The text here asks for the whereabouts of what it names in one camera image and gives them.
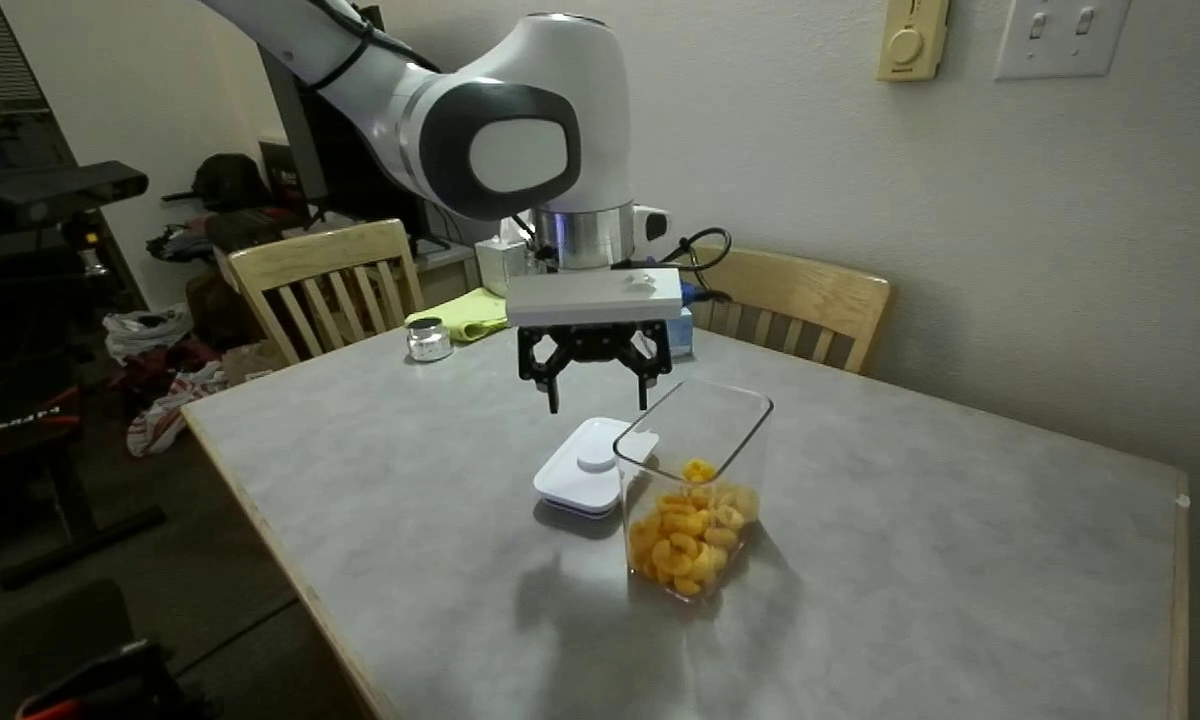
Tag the wooden chair left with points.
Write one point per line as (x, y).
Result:
(326, 289)

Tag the white tissue box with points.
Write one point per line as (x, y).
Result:
(502, 256)

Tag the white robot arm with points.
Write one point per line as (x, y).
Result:
(538, 125)

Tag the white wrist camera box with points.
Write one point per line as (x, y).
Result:
(592, 299)

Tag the beige wall thermostat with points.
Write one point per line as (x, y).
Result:
(914, 40)

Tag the white container lid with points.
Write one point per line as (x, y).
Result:
(592, 466)

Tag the yellow green cloth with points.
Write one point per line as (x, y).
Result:
(469, 316)

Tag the wooden chair right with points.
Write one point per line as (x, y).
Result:
(799, 304)

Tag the wooden chair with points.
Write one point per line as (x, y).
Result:
(326, 289)
(799, 304)

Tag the white light switch plate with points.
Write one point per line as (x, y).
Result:
(1061, 37)

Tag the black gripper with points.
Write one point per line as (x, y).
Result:
(542, 352)

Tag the clear plastic container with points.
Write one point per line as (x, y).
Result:
(702, 422)

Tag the yellow snack pieces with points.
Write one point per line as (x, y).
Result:
(689, 532)

